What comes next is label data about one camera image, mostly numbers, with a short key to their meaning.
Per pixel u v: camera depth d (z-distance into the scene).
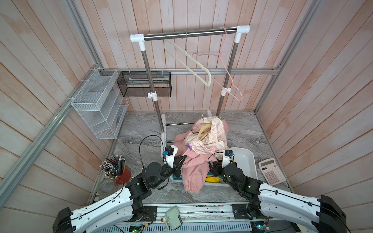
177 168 0.59
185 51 0.89
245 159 0.92
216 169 0.69
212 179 0.78
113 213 0.49
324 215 0.43
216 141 0.73
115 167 0.77
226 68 0.70
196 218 0.73
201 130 0.70
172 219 0.68
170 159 0.59
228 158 0.69
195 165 0.71
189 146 0.68
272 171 0.86
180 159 0.64
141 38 0.54
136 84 1.01
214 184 0.77
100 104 0.67
